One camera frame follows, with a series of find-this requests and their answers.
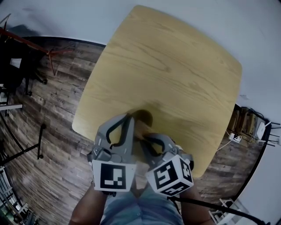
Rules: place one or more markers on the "black office chair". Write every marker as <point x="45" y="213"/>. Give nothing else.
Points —
<point x="13" y="72"/>

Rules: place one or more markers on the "metal shelf rack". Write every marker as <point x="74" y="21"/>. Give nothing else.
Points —
<point x="13" y="204"/>

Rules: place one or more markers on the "white power strip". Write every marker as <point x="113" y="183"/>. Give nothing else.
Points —
<point x="234" y="137"/>

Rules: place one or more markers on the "cardboard box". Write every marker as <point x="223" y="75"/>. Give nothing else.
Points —
<point x="243" y="122"/>

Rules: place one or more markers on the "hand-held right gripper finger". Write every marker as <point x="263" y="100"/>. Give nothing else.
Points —
<point x="169" y="144"/>
<point x="152" y="159"/>

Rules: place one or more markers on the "round brown ball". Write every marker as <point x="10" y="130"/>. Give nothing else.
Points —
<point x="143" y="116"/>

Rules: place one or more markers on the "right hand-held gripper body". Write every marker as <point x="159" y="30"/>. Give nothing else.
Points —
<point x="169" y="178"/>

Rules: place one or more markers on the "red-brown coat rack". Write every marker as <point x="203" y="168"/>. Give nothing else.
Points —
<point x="33" y="45"/>

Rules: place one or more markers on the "person's left forearm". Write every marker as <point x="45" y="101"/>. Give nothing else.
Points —
<point x="87" y="208"/>

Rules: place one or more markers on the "wooden clothes hanger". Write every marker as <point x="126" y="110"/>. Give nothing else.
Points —
<point x="5" y="18"/>

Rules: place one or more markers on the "white metal frame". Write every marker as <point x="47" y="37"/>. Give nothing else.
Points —
<point x="224" y="212"/>

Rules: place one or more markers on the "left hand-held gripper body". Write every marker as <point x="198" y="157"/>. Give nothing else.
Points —
<point x="113" y="175"/>

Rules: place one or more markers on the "person's right forearm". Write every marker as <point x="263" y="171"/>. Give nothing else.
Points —
<point x="197" y="208"/>

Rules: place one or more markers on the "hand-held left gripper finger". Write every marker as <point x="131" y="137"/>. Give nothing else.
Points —
<point x="130" y="145"/>
<point x="101" y="136"/>

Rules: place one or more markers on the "black router with antennas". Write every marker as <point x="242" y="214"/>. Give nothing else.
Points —
<point x="272" y="134"/>

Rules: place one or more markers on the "white router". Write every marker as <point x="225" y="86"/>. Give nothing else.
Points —
<point x="261" y="130"/>

